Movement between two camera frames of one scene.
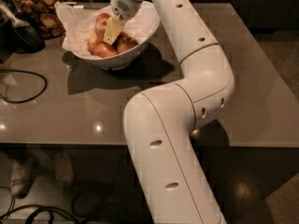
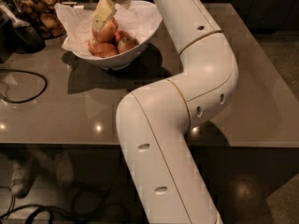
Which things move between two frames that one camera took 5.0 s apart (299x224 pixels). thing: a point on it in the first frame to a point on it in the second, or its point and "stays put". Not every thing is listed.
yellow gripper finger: x=114 y=28 to x=104 y=13
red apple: x=123 y=35 stays put
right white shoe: x=64 y=169 stays put
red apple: x=103 y=49 stays put
